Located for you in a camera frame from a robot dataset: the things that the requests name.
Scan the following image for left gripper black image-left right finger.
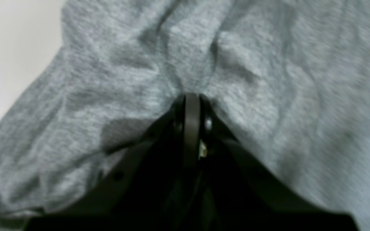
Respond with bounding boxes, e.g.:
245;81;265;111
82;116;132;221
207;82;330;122
191;94;358;231

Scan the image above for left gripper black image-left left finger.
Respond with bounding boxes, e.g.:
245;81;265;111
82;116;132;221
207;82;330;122
25;94;191;231

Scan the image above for grey t-shirt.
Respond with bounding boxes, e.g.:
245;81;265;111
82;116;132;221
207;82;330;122
0;0;370;231

